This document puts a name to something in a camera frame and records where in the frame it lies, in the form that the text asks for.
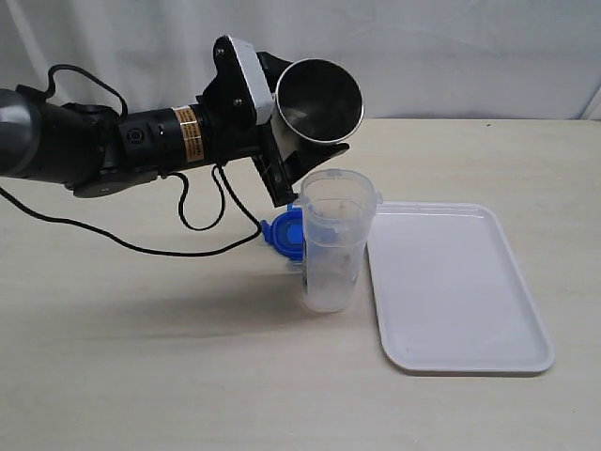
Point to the clear plastic container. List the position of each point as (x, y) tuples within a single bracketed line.
[(338, 207)]

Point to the white backdrop curtain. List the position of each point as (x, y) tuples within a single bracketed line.
[(468, 59)]

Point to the blue container lid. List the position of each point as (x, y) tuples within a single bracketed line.
[(284, 234)]

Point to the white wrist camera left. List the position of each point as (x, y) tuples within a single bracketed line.
[(254, 80)]

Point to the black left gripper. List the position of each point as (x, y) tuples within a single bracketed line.
[(228, 133)]

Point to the white plastic tray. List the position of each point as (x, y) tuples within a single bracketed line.
[(449, 295)]

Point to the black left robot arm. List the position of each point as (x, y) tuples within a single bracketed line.
[(93, 150)]

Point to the stainless steel cup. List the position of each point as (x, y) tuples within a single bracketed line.
[(317, 102)]

